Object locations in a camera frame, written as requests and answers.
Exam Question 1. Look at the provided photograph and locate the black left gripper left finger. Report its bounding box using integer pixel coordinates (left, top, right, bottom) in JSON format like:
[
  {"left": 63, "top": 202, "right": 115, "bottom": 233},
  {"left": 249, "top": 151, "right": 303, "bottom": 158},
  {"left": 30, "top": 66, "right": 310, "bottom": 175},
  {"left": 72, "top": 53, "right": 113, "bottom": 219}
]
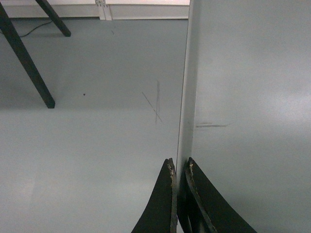
[{"left": 132, "top": 158, "right": 177, "bottom": 233}]

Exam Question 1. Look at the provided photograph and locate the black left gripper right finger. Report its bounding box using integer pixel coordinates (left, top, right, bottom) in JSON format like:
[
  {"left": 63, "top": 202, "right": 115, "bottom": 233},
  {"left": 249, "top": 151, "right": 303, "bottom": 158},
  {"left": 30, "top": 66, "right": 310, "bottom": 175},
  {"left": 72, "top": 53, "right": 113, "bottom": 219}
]
[{"left": 177, "top": 157, "right": 256, "bottom": 233}]

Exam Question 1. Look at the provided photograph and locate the grey rectangular serving tray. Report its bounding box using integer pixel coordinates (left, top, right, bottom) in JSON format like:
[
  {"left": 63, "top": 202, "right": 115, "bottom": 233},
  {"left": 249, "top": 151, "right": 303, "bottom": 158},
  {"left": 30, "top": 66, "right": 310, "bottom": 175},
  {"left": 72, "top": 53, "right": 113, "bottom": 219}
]
[{"left": 176, "top": 0, "right": 311, "bottom": 233}]

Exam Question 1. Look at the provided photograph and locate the dark table leg rear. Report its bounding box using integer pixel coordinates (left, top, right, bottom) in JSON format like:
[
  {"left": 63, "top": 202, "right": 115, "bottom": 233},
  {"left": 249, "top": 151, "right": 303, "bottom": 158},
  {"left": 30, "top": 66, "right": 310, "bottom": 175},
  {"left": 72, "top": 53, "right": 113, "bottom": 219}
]
[{"left": 35, "top": 0, "right": 71, "bottom": 37}]

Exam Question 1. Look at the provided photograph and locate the dark table leg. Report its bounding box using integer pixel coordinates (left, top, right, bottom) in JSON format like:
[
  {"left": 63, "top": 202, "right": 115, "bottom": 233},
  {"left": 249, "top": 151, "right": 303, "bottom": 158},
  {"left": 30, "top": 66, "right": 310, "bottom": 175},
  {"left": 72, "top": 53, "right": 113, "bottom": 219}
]
[
  {"left": 0, "top": 4, "right": 55, "bottom": 109},
  {"left": 35, "top": 0, "right": 71, "bottom": 37}
]

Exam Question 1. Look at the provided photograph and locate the black power cable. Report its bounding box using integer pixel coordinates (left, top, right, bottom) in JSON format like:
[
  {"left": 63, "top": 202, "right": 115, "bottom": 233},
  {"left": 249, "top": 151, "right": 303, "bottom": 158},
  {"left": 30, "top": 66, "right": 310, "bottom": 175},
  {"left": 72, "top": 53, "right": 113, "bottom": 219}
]
[{"left": 19, "top": 20, "right": 53, "bottom": 38}]

